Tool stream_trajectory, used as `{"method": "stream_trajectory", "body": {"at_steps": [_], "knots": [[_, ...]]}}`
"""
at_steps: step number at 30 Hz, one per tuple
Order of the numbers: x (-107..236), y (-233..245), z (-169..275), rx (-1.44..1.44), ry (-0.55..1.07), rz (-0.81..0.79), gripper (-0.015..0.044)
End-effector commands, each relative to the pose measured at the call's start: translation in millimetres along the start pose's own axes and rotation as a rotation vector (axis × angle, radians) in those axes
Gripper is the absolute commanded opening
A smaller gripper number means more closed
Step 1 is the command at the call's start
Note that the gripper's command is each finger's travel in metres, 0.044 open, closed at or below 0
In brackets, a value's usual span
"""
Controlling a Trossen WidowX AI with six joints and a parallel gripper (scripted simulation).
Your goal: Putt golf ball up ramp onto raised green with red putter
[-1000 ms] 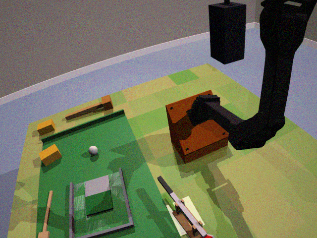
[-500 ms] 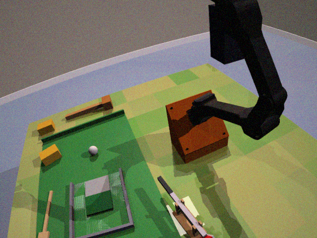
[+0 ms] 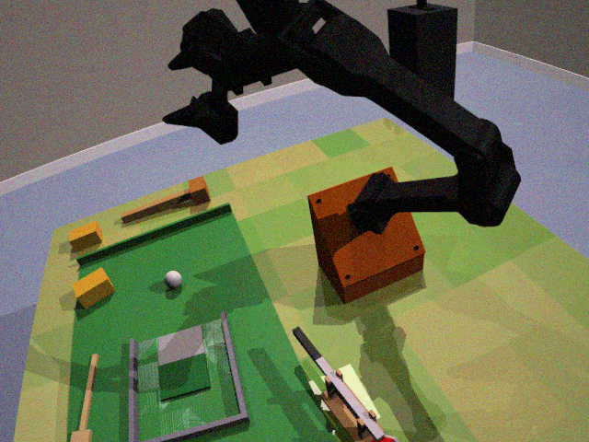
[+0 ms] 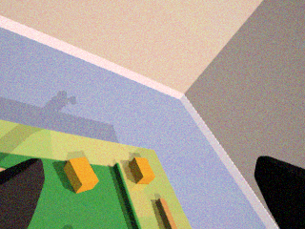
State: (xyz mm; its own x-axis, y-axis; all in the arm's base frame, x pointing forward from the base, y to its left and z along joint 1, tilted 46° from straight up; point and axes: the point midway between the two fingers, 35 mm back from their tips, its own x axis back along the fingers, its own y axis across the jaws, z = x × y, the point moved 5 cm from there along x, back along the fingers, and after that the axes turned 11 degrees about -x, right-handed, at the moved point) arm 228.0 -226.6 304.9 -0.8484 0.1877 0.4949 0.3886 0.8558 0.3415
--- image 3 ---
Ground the white golf ball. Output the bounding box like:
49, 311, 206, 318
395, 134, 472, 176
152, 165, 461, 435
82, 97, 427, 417
164, 271, 182, 288

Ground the green putting mat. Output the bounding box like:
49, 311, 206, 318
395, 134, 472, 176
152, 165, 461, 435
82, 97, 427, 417
67, 211, 337, 442

